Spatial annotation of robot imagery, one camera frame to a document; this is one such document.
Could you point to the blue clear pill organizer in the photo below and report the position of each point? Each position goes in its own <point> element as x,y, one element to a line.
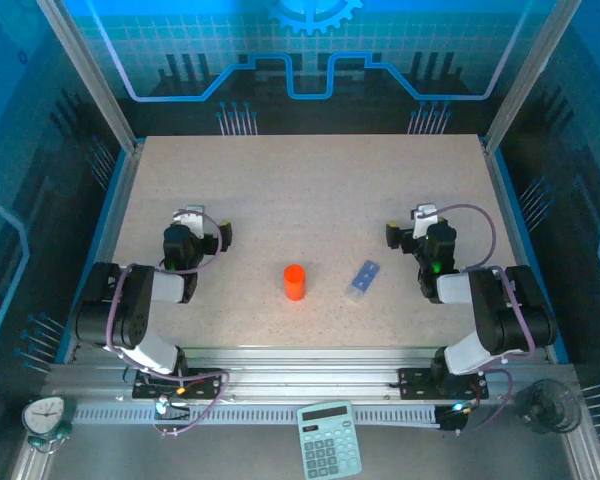
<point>362,280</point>

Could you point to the orange pill bottle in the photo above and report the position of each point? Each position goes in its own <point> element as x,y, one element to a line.
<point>295,290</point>

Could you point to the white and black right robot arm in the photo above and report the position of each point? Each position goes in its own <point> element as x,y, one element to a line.
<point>452,290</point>

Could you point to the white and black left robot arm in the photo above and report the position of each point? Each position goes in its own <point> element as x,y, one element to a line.
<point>167,289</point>

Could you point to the aluminium mounting beam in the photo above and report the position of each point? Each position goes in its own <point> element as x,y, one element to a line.
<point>305,375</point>

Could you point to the small circuit board with LED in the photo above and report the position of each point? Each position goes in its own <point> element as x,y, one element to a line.
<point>167,407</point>

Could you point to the black controller box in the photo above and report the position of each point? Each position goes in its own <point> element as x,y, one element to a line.
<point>452,419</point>

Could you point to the small black desk fan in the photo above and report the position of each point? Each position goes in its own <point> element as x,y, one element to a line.
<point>547,405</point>

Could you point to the mint green calculator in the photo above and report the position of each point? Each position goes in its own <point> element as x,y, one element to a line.
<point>330,445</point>

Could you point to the green alarm clock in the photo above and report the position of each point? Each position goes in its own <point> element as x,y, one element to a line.
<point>42,414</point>

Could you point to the right wrist camera, white mount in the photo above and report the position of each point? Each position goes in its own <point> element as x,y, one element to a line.
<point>422,222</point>

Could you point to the wrist camera, white mount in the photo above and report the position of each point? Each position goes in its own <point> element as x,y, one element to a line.
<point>196,220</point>
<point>422,222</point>

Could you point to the left wrist camera, white mount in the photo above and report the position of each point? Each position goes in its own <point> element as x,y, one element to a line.
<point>196,220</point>

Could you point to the aluminium table side rail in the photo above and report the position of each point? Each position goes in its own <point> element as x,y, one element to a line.
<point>505,200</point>
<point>121,200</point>

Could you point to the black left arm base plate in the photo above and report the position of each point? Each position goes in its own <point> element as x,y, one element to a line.
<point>205,384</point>

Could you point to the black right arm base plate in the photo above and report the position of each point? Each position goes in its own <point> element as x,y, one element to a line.
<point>415,384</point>

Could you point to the aluminium frame post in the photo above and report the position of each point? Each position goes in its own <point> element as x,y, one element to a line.
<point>87,75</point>
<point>530,75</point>

